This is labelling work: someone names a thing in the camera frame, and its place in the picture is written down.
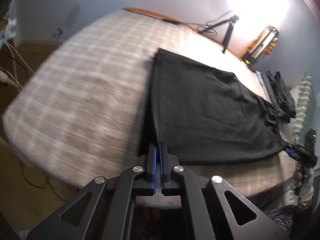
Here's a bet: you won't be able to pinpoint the green striped pillow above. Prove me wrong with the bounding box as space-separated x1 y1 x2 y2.
286 73 315 204

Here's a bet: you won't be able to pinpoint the metal rack with orange items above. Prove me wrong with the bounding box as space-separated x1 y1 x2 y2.
241 25 279 66

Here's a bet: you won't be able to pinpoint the gloved right hand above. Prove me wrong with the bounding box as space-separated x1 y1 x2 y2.
291 163 314 213

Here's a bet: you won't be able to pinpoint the beige checkered bed cover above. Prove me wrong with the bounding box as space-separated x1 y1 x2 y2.
3 9 289 197

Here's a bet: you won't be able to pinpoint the orange wooden bed frame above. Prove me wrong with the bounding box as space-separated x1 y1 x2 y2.
123 7 239 53

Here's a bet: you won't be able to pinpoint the white cables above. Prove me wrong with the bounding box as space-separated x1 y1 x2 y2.
0 39 34 92

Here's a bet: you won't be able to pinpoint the bright studio light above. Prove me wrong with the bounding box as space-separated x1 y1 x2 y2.
226 0 291 31

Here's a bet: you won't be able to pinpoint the black camera tripod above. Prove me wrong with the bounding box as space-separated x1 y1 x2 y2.
198 11 240 54

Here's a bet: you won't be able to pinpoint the black pants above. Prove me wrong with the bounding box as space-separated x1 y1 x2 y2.
140 49 283 166

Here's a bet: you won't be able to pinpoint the stack of folded dark clothes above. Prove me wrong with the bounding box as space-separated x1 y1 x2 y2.
256 71 296 124

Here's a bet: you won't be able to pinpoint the black cable with inline box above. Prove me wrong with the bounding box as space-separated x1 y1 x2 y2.
159 17 218 37

